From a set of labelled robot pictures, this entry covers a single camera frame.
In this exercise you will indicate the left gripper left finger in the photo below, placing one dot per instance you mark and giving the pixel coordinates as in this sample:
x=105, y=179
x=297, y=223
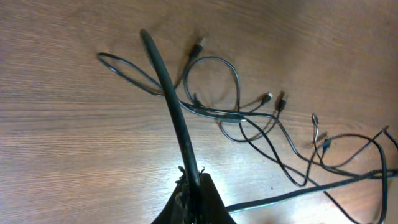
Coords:
x=175, y=209

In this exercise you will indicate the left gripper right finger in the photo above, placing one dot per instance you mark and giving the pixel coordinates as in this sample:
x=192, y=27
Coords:
x=212, y=206

